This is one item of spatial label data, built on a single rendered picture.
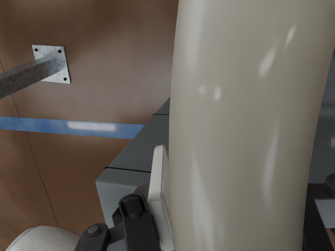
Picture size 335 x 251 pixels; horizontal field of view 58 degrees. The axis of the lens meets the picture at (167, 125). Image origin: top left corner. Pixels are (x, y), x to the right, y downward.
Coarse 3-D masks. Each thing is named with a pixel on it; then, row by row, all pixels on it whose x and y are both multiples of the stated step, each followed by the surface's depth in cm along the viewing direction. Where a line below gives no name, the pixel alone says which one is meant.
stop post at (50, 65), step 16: (48, 48) 158; (64, 48) 155; (32, 64) 148; (48, 64) 154; (64, 64) 159; (0, 80) 128; (16, 80) 136; (32, 80) 145; (48, 80) 167; (64, 80) 163; (0, 96) 129
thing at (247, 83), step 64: (192, 0) 5; (256, 0) 4; (320, 0) 4; (192, 64) 5; (256, 64) 5; (320, 64) 5; (192, 128) 5; (256, 128) 5; (192, 192) 6; (256, 192) 5
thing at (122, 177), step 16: (160, 112) 109; (144, 128) 98; (160, 128) 97; (128, 144) 89; (144, 144) 88; (160, 144) 87; (128, 160) 81; (144, 160) 80; (112, 176) 75; (128, 176) 74; (144, 176) 74; (112, 192) 74; (128, 192) 72; (112, 208) 77; (112, 224) 79
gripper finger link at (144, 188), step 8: (144, 184) 17; (136, 192) 17; (144, 192) 16; (152, 216) 14; (120, 224) 14; (112, 232) 14; (120, 232) 13; (112, 240) 13; (120, 240) 13; (112, 248) 13; (120, 248) 13
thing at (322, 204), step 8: (312, 184) 13; (320, 184) 13; (312, 192) 13; (320, 192) 13; (320, 200) 12; (328, 200) 12; (320, 208) 12; (328, 208) 12; (328, 216) 12; (328, 224) 12
